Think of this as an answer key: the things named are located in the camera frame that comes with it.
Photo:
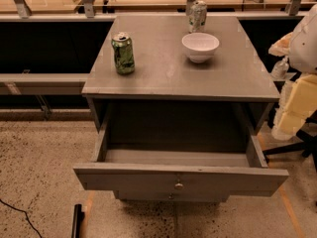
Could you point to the white ceramic bowl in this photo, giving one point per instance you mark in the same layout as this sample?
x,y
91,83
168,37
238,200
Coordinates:
x,y
200,47

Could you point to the open grey top drawer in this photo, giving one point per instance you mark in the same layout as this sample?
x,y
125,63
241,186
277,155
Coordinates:
x,y
211,147

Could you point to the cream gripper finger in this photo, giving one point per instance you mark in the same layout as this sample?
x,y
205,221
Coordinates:
x,y
298,101
281,47

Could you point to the black bar on floor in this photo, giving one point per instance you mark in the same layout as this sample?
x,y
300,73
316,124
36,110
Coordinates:
x,y
76,222

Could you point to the crushed green soda can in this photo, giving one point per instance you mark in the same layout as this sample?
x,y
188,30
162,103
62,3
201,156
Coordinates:
x,y
123,53

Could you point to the white silver crushed can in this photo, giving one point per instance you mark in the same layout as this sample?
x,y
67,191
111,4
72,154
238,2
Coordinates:
x,y
197,16

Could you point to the clear hand sanitizer bottle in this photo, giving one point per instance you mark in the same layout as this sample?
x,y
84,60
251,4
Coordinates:
x,y
280,68

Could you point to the grey wooden drawer cabinet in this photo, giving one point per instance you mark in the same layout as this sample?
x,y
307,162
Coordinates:
x,y
235,74

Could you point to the lower drawer with knob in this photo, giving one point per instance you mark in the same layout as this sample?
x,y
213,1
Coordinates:
x,y
170,196

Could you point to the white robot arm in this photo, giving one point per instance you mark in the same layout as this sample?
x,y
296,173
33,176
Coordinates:
x,y
303,44

